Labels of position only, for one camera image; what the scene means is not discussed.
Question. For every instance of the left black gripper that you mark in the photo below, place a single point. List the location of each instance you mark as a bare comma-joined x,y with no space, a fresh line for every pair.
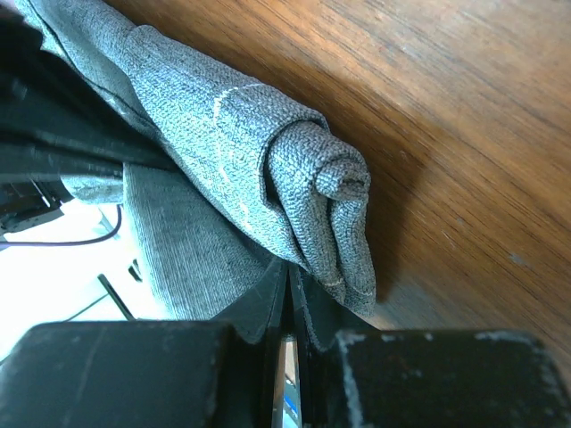
56,128

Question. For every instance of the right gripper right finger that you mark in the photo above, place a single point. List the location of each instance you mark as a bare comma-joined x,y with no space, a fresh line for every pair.
317,318

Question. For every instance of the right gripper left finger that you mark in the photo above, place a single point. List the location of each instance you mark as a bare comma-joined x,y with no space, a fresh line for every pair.
251,383

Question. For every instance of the grey cloth napkin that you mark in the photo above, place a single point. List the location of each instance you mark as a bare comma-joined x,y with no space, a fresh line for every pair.
257,174

